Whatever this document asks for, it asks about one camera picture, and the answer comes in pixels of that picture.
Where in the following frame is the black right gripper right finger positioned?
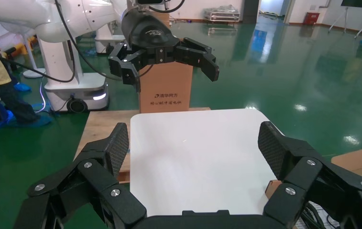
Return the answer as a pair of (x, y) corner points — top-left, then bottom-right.
(258, 121), (362, 229)

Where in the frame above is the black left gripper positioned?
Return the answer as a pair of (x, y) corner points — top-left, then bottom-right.
(108, 9), (220, 93)

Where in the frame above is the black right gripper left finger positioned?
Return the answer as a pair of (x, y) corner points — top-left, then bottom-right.
(13, 122), (147, 229)

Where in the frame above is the tall printed cardboard box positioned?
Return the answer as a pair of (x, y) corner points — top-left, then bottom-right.
(138, 12), (194, 114)

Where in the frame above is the red box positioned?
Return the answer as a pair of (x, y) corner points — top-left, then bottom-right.
(304, 12), (321, 26)

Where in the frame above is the white paper manual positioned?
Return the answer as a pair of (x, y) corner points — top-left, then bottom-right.
(310, 202), (341, 229)

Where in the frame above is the white wheeled robot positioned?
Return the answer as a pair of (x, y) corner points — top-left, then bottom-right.
(94, 23), (126, 54)

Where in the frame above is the black flight case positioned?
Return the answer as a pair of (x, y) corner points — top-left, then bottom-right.
(204, 4), (241, 23)

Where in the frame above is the white robot column and base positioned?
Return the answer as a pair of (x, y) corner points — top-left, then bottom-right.
(37, 30), (110, 114)

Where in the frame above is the screen on tripod stand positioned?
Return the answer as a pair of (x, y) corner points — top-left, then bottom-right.
(327, 0), (362, 39)

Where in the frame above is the thick black power cable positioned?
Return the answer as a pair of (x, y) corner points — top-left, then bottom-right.
(299, 204), (327, 229)

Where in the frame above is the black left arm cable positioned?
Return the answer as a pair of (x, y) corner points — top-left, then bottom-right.
(53, 0), (155, 82)

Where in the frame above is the white pedestal stand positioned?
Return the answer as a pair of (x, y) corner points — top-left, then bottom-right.
(22, 33), (46, 79)

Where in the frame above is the black hanging cable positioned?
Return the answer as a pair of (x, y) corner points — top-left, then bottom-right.
(0, 49), (76, 83)

